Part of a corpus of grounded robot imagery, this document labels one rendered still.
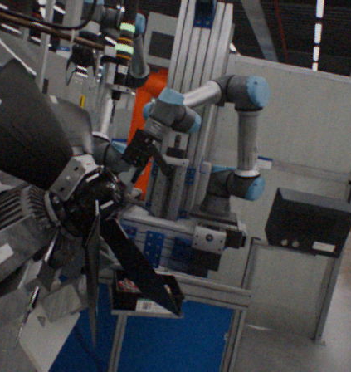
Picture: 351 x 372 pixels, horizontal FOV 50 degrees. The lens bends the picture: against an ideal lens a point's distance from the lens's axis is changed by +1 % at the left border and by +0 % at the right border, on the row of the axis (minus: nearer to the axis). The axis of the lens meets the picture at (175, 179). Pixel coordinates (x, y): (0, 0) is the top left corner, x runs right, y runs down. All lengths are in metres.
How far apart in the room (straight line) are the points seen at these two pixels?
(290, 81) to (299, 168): 0.63
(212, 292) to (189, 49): 1.17
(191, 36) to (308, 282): 2.04
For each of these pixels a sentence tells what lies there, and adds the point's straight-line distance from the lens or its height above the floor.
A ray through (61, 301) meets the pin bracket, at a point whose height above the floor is 0.94.
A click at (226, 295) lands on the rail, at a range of 1.46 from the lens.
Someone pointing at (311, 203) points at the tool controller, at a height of 1.23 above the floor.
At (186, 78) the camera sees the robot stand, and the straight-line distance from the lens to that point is 1.93.
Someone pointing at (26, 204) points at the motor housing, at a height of 1.16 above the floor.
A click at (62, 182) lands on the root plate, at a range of 0.86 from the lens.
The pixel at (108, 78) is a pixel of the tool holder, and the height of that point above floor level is 1.48.
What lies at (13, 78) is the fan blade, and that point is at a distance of 0.78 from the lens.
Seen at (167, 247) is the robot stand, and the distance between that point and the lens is 1.80.
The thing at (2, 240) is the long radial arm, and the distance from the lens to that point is 0.75.
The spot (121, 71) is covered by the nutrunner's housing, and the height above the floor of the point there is 1.50.
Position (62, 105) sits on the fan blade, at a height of 1.39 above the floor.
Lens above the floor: 1.38
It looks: 7 degrees down
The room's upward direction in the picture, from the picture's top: 11 degrees clockwise
